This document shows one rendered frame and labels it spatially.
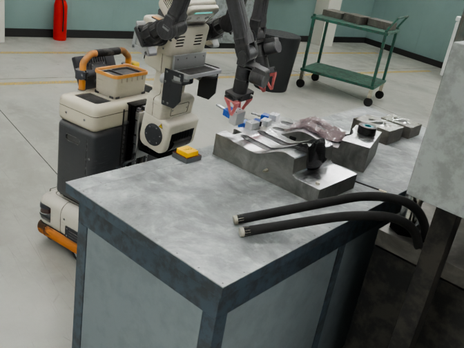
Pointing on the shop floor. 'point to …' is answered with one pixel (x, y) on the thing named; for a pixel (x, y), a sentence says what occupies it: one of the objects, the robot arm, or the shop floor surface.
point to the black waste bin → (282, 59)
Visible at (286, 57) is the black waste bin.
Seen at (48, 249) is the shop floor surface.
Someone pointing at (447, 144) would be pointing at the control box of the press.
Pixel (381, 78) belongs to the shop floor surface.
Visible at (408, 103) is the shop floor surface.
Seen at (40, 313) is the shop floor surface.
